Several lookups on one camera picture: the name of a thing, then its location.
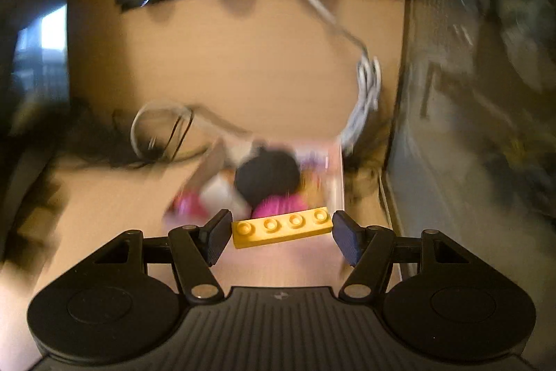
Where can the black round object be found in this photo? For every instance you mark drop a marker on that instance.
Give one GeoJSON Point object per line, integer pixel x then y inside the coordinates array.
{"type": "Point", "coordinates": [269, 175]}

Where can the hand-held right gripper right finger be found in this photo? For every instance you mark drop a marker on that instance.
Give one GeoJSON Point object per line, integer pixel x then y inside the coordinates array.
{"type": "Point", "coordinates": [346, 237]}

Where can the magenta toy piece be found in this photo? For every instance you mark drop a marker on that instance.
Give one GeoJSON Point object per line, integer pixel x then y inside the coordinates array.
{"type": "Point", "coordinates": [280, 206]}

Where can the pink storage box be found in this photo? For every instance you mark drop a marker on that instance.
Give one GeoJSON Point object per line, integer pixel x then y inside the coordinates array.
{"type": "Point", "coordinates": [341, 179]}

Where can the yellow studded toy brick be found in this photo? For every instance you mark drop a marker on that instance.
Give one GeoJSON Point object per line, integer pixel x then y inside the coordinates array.
{"type": "Point", "coordinates": [282, 228]}

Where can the dark glass panel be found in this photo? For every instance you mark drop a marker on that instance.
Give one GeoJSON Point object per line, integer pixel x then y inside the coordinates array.
{"type": "Point", "coordinates": [469, 93]}

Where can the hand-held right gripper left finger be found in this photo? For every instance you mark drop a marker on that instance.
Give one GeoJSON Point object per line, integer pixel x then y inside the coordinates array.
{"type": "Point", "coordinates": [219, 237]}

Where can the grey laptop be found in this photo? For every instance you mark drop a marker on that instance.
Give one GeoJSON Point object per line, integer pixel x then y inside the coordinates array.
{"type": "Point", "coordinates": [41, 66]}

